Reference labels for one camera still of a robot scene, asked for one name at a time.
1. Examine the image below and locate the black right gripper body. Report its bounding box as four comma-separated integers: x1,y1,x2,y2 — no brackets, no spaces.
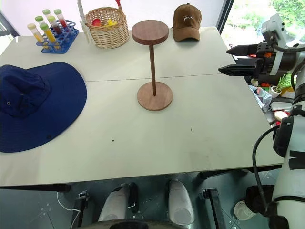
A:
253,41,277,83

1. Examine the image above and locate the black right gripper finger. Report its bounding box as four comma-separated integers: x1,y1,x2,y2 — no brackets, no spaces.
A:
226,44,259,57
218,64,257,78

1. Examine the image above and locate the blue wide-brim sun hat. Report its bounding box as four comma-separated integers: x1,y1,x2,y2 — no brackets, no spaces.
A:
0,62,88,153

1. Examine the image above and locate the wooden hat stand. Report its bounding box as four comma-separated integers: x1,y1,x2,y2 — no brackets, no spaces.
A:
132,20,173,112

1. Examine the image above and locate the small potted green fern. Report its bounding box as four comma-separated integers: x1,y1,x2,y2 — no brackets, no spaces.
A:
270,71,295,99

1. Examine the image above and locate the clear plastic bag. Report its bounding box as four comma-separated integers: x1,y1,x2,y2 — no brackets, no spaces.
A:
248,84,273,112

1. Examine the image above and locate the brown baseball cap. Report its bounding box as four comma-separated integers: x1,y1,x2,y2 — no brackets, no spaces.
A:
171,3,203,43

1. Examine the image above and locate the dark trouser leg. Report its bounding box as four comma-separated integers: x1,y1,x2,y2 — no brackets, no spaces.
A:
245,184,275,214

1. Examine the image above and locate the woven wicker basket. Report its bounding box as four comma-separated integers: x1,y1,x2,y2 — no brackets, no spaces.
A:
85,6,130,50

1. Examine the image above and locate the black table leg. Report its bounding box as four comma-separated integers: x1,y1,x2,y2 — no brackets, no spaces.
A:
71,190,91,228
202,187,226,229

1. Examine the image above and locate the white sneaker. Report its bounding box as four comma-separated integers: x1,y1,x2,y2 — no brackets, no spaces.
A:
233,200,257,221

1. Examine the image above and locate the silver right robot leg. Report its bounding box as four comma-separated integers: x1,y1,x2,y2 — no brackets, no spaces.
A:
167,179,195,225

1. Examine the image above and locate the silver robot leg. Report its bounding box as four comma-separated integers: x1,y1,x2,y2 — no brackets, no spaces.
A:
98,183,131,222
167,179,195,225

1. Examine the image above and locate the blue test tube rack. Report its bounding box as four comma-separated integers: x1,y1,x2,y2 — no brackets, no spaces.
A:
35,20,80,54

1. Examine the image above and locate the silver left robot leg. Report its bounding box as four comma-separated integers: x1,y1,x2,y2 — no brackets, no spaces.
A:
98,183,131,222

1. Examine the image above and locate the green-capped bright red tube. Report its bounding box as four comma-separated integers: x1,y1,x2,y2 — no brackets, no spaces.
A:
53,9,68,28

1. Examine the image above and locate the green-capped dark red tube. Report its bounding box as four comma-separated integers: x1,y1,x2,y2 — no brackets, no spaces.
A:
47,15,63,34

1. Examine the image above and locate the green-capped yellow liquid tube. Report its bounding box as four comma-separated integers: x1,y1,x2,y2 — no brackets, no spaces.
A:
39,23,57,43

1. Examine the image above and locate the cream-capped yellow liquid tube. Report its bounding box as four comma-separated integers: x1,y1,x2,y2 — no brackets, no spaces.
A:
27,23,45,42

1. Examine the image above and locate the dark window frame post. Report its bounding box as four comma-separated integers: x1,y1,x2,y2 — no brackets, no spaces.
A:
215,0,235,36

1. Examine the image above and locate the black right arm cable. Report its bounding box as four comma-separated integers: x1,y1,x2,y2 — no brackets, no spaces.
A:
252,125,280,217

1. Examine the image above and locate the black table frame bar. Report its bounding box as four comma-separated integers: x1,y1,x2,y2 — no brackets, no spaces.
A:
198,164,284,180
0,183,72,193

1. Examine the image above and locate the thin white floor cable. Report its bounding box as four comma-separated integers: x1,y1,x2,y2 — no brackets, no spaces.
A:
56,191,82,225

